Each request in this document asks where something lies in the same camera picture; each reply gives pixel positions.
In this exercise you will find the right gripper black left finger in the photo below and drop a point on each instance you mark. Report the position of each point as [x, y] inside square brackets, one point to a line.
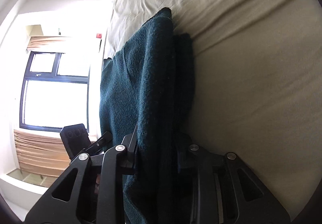
[128, 165]

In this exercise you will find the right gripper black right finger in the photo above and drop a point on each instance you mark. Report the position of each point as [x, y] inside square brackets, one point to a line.
[187, 159]

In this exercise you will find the dark green knit sweater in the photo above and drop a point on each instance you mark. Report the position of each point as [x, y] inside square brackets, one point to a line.
[148, 88]

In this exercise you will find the beige roman blind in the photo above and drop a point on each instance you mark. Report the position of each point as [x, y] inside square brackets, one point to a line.
[43, 155]

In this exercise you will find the black framed window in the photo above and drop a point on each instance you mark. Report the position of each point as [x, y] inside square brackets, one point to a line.
[54, 91]

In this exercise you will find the beige bed cover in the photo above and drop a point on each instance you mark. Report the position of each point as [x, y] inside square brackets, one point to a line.
[257, 83]

